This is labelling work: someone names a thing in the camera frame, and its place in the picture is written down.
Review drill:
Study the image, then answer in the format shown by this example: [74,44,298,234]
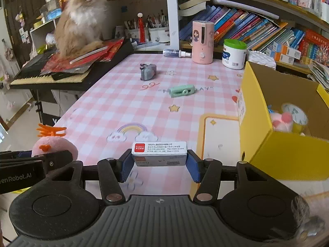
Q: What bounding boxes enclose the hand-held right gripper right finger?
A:
[186,150,273,203]

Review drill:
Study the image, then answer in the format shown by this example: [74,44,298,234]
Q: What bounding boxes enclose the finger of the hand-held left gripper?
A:
[32,150,73,177]

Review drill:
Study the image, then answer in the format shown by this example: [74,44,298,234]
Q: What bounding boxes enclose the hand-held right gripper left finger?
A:
[46,149,133,203]

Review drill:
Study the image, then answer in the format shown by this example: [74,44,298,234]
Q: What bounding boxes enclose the pink chick plush toy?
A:
[31,123,79,165]

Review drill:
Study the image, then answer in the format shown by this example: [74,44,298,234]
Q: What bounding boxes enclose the white small box red label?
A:
[131,141,188,167]

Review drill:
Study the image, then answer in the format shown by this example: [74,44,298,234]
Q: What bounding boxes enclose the yellow cardboard box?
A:
[236,61,329,181]

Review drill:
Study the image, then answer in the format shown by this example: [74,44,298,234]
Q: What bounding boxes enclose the black piano stand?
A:
[29,89,89,126]

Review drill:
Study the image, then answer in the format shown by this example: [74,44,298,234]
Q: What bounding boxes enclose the pink checkered table mat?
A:
[57,53,329,198]

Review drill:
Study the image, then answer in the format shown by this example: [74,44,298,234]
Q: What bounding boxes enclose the small white green packets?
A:
[170,84,195,98]

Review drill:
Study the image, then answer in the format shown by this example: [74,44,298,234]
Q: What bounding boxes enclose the black electric piano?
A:
[10,38,134,91]

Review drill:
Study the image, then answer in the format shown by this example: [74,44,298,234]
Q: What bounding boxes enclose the pile of red envelopes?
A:
[41,38,125,76]

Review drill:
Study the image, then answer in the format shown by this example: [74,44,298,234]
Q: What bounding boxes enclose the grey small toy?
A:
[139,63,157,81]

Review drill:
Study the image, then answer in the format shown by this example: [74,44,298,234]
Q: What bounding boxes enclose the white thin booklet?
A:
[69,46,108,64]

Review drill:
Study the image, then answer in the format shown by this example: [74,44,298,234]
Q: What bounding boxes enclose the small spray bottle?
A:
[163,49,192,58]

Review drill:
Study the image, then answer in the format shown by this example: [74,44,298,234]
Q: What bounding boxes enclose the white tub green lid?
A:
[222,39,248,70]

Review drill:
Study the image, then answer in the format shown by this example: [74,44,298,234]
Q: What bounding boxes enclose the pink humidifier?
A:
[192,21,214,65]

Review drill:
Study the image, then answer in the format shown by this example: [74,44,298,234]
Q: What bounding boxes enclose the white storage shelf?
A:
[29,18,62,54]

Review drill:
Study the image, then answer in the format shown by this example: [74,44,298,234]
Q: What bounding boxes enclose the white quilted purse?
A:
[247,50,277,70]

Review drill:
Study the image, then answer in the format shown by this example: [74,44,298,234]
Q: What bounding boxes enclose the white brush holder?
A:
[148,15,169,43]
[125,18,149,43]

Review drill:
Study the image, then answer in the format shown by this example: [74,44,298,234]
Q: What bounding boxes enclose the fuzzy beige cloth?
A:
[290,193,329,247]

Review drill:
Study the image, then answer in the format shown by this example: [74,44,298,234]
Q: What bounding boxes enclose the red doll ornament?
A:
[137,12,146,44]

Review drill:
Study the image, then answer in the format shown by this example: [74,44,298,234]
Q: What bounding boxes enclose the orange blue white carton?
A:
[272,41,302,59]
[266,48,295,65]

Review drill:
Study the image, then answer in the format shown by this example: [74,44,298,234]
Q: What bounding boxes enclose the orange long-haired cat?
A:
[53,0,110,58]

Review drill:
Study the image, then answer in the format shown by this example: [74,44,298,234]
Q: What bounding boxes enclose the row of slanted colourful books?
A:
[178,4,329,65]

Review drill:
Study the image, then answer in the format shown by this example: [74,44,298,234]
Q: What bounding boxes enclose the beige thick book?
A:
[178,2,207,17]
[178,0,211,9]

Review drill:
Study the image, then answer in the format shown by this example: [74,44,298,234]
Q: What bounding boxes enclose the stack of thin books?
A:
[307,60,329,89]

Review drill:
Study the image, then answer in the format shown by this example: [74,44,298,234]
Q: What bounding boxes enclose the dark door with stickers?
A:
[1,0,63,67]

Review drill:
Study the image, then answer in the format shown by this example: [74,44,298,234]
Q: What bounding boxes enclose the white paper roll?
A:
[213,0,280,20]

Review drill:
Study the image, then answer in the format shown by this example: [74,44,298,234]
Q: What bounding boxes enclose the colourful spiky ornament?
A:
[317,44,329,65]

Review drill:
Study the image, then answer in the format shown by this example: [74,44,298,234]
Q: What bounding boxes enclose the red thick book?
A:
[305,29,329,45]

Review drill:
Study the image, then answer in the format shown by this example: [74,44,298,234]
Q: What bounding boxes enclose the white pen holder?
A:
[317,0,329,22]

